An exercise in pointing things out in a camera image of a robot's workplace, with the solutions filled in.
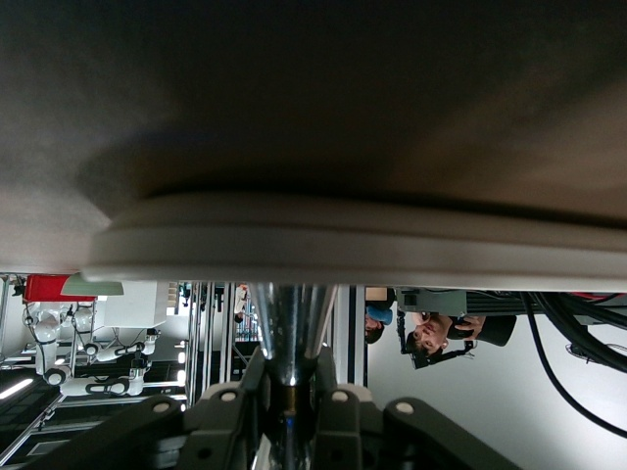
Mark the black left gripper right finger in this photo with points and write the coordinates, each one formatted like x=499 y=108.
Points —
x=392 y=440

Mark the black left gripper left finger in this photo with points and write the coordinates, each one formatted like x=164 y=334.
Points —
x=171 y=440

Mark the metal jigger measuring cup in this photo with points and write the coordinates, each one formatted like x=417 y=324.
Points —
x=291 y=323

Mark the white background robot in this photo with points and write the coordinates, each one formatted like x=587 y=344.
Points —
x=112 y=387
x=46 y=343

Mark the person in blue shirt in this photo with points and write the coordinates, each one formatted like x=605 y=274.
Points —
x=381 y=313

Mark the person in dark clothes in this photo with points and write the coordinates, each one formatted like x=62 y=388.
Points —
x=485 y=330

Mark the grey equipment box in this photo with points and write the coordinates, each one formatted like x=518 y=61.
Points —
x=431 y=301

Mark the green ceramic bowl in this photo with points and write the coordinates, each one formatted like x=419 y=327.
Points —
x=93 y=288

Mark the red box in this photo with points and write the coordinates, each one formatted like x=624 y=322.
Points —
x=44 y=288

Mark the cream rabbit print tray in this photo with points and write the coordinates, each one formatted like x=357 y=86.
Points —
x=343 y=245

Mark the brown table cover mat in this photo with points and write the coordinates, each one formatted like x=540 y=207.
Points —
x=294 y=98

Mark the white background frame post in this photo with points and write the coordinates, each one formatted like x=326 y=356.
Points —
x=353 y=338

